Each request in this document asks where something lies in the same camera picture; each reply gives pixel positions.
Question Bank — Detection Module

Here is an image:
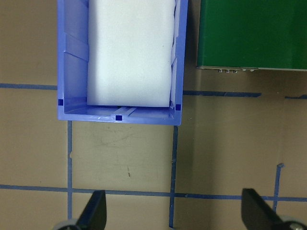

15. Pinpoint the white foam pad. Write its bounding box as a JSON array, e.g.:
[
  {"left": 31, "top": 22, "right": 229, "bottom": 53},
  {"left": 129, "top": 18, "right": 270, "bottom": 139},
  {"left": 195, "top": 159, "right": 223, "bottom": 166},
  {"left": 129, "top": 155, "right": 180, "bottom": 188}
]
[{"left": 86, "top": 0, "right": 177, "bottom": 107}]

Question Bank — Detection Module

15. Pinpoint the blue plastic storage bin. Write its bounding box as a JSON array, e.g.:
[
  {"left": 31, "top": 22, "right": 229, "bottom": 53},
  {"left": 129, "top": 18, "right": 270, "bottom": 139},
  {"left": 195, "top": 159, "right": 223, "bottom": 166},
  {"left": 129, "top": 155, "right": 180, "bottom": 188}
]
[{"left": 57, "top": 0, "right": 189, "bottom": 127}]

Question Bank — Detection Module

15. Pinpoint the green conveyor belt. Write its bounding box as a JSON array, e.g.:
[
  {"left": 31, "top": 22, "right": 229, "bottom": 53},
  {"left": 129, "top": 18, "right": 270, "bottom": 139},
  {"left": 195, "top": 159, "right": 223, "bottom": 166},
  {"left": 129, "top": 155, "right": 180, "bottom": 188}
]
[{"left": 196, "top": 0, "right": 307, "bottom": 73}]

